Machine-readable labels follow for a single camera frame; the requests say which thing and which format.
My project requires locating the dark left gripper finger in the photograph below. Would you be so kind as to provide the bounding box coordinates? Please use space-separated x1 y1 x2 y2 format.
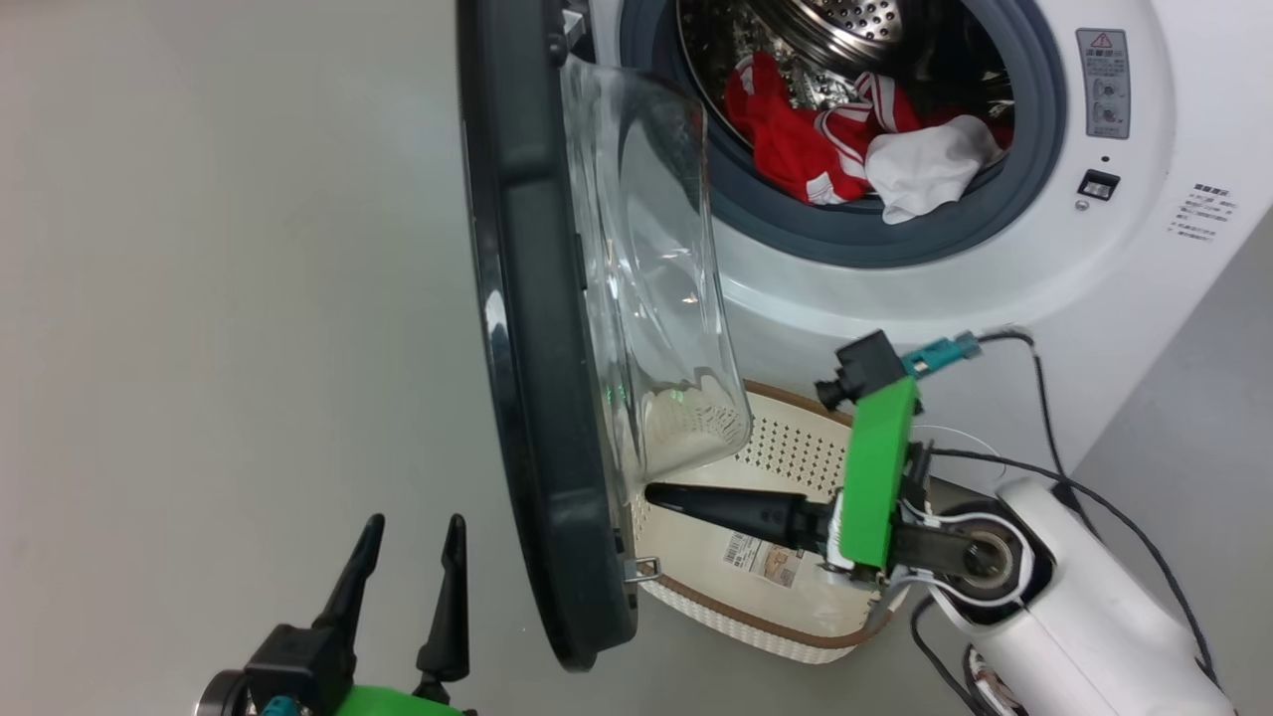
414 513 471 703
312 513 386 637

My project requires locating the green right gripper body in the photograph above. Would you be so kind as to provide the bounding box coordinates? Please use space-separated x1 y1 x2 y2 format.
823 376 936 575

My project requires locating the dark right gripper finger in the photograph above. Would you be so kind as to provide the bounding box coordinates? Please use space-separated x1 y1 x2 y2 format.
644 482 834 551

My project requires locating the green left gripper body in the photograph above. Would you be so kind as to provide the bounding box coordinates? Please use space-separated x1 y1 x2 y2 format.
333 684 468 716

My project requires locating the black washing machine door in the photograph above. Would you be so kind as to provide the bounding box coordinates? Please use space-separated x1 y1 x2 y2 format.
455 0 754 672

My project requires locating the white garment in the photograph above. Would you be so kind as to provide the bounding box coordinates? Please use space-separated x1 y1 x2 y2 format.
863 115 1005 226

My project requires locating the red and white jersey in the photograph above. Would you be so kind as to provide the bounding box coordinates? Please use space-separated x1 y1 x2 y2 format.
723 52 1015 207

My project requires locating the paper basket label sticker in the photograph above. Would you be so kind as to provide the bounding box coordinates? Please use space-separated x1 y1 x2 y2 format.
722 531 803 590

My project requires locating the cream perforated laundry basket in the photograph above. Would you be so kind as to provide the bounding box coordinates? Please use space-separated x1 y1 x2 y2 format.
629 380 981 665

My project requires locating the white front-load washing machine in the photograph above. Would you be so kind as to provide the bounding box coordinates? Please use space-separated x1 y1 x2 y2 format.
562 0 1273 498

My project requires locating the grey rubber door gasket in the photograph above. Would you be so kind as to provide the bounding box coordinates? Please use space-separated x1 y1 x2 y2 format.
619 0 1068 270

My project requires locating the metal door hinge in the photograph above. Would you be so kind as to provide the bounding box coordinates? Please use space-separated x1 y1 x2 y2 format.
560 0 600 63

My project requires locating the small printed text sticker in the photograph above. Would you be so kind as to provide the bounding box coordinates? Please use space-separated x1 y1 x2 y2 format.
1168 182 1240 246

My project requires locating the perforated steel drum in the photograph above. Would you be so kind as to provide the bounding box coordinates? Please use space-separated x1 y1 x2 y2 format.
676 0 1017 130

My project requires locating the grey warning label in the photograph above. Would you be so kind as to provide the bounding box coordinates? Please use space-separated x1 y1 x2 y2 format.
1075 27 1133 141

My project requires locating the teal right camera connector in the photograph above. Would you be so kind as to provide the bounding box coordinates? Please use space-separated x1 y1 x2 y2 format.
901 332 984 381

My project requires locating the thin black cable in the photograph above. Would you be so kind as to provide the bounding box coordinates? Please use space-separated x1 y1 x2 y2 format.
975 328 1087 510
928 447 1223 689
908 594 998 716

